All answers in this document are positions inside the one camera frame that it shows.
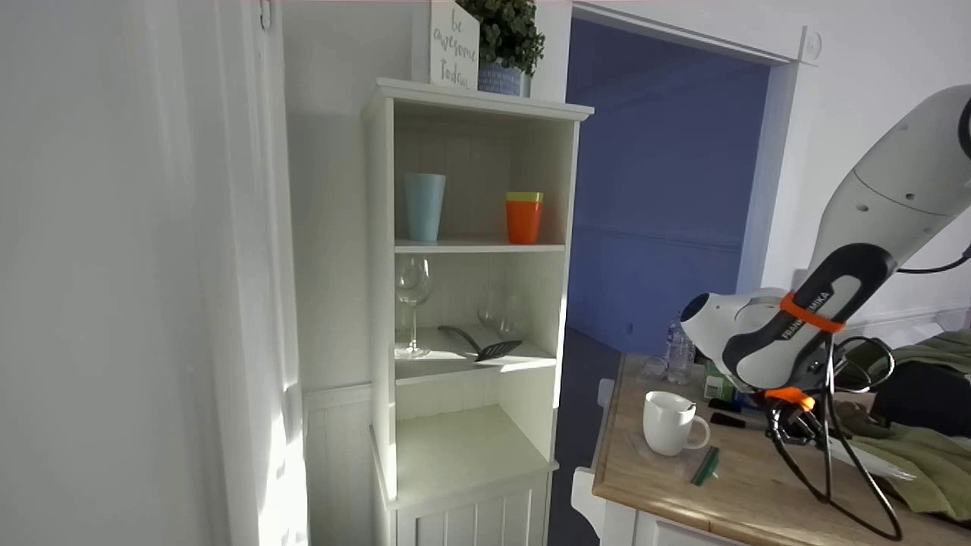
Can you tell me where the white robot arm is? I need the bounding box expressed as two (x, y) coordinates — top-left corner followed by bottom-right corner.
(679, 85), (971, 394)

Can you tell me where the small clear glass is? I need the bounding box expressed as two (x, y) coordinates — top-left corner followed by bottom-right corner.
(477, 294), (516, 335)

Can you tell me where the clear wine glass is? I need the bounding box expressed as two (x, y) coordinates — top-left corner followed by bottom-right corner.
(396, 258), (434, 356)

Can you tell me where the orange plastic cup stack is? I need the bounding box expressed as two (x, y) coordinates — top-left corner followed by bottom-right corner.
(507, 192), (542, 245)

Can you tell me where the white wooden shelf cabinet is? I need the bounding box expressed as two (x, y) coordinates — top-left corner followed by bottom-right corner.
(364, 79), (589, 546)

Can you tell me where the light blue plastic cup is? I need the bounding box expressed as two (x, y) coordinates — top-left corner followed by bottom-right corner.
(406, 173), (445, 241)

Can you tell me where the clear plastic water bottle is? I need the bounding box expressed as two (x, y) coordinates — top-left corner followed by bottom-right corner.
(666, 323), (694, 382)

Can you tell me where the white ceramic mug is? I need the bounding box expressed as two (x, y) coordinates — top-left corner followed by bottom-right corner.
(644, 390), (709, 455)

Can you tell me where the potted green plant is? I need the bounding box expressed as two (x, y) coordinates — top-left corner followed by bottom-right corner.
(460, 0), (548, 96)

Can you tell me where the white sign with lettering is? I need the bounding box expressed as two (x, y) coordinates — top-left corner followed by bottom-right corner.
(427, 0), (479, 91)

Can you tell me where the blue green snack box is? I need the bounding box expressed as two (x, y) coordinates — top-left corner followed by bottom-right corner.
(704, 374), (737, 400)

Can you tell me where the black marker pen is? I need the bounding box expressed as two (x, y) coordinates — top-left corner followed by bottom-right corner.
(709, 408), (769, 431)

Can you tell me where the green marker pen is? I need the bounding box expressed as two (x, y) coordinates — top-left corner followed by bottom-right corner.
(691, 444), (719, 484)

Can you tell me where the olive green cloth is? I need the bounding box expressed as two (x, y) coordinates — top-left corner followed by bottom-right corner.
(853, 424), (971, 523)

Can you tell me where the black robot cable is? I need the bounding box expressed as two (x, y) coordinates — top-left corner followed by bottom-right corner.
(769, 335), (908, 541)

